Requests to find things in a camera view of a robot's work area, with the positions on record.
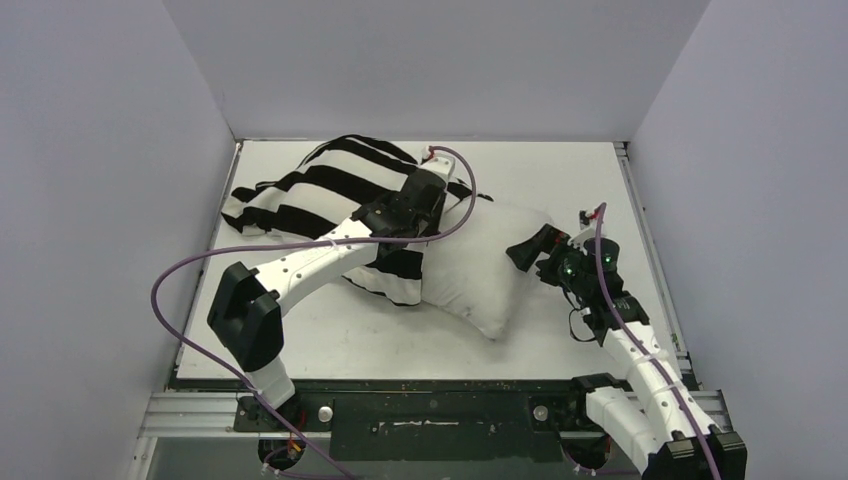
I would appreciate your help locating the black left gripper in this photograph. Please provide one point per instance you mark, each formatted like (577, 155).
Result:
(433, 229)

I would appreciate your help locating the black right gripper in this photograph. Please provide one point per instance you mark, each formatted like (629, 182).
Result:
(548, 245)

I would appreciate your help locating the black white striped pillowcase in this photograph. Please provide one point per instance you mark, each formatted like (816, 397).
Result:
(329, 184)

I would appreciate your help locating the white pillow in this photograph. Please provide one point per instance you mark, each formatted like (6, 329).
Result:
(469, 274)

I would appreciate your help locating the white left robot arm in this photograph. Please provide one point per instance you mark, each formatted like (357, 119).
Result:
(249, 305)

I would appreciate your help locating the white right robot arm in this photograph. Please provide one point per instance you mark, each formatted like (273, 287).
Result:
(650, 413)

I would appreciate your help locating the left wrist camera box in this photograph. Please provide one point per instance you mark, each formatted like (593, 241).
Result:
(440, 163)

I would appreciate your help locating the black metal base rail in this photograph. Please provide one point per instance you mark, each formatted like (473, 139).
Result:
(592, 427)

